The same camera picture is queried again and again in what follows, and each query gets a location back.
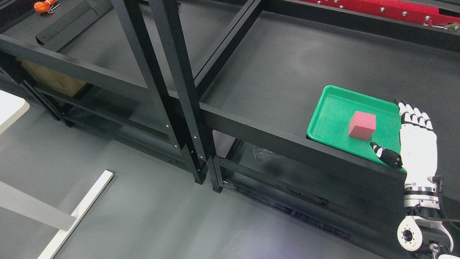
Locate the pink foam cube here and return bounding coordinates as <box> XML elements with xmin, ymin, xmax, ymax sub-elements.
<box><xmin>348</xmin><ymin>110</ymin><xmax>376</xmax><ymax>140</ymax></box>

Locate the black right metal shelf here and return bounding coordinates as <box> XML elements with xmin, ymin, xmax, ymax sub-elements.
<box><xmin>147</xmin><ymin>0</ymin><xmax>460</xmax><ymax>259</ymax></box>

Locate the black metal shelf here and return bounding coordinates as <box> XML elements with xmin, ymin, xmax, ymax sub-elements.
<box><xmin>147</xmin><ymin>0</ymin><xmax>460</xmax><ymax>259</ymax></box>
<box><xmin>1</xmin><ymin>0</ymin><xmax>207</xmax><ymax>184</ymax></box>

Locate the clear plastic bag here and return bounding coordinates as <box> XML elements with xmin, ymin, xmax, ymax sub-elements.
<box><xmin>253</xmin><ymin>146</ymin><xmax>282</xmax><ymax>164</ymax></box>

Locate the black left metal shelf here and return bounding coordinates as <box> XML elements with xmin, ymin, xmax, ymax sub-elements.
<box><xmin>1</xmin><ymin>0</ymin><xmax>207</xmax><ymax>184</ymax></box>

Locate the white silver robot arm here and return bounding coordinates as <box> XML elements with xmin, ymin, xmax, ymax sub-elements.
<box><xmin>396</xmin><ymin>177</ymin><xmax>459</xmax><ymax>259</ymax></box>

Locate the orange handled tool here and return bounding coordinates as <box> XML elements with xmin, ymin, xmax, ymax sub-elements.
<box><xmin>33</xmin><ymin>0</ymin><xmax>61</xmax><ymax>14</ymax></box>

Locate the green plastic tray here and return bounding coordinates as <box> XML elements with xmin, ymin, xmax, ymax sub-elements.
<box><xmin>306</xmin><ymin>85</ymin><xmax>401</xmax><ymax>164</ymax></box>

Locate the white standing desk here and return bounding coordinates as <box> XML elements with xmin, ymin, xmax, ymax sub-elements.
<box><xmin>0</xmin><ymin>90</ymin><xmax>115</xmax><ymax>259</ymax></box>

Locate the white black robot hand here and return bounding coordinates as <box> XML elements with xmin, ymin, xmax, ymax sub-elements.
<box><xmin>370</xmin><ymin>99</ymin><xmax>438</xmax><ymax>190</ymax></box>

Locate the red metal beam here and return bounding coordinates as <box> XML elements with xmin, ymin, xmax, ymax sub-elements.
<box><xmin>308</xmin><ymin>0</ymin><xmax>460</xmax><ymax>31</ymax></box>

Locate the cardboard box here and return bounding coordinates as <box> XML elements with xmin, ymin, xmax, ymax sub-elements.
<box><xmin>16</xmin><ymin>58</ymin><xmax>88</xmax><ymax>97</ymax></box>

